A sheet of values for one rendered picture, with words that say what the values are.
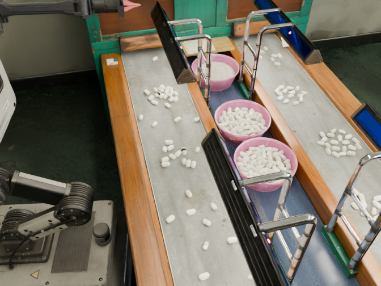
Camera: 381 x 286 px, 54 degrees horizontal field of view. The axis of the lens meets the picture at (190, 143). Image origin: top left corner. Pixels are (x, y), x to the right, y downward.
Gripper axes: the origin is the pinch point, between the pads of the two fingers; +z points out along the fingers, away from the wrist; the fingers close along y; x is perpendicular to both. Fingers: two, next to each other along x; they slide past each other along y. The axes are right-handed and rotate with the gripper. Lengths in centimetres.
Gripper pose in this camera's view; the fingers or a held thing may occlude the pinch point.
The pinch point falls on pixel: (138, 4)
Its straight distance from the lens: 179.3
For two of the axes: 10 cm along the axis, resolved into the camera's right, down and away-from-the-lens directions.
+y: 0.3, 9.0, 4.3
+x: 1.0, 4.3, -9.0
